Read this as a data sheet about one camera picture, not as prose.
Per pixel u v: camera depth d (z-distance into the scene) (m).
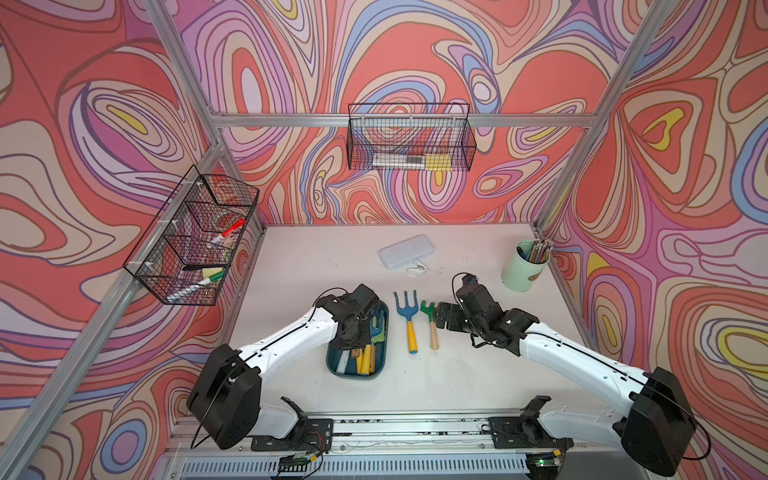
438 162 0.91
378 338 0.88
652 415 0.39
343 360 0.83
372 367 0.82
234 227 0.77
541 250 0.91
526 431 0.66
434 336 0.89
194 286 0.71
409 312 0.96
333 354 0.84
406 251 1.11
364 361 0.82
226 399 0.41
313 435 0.73
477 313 0.61
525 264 0.91
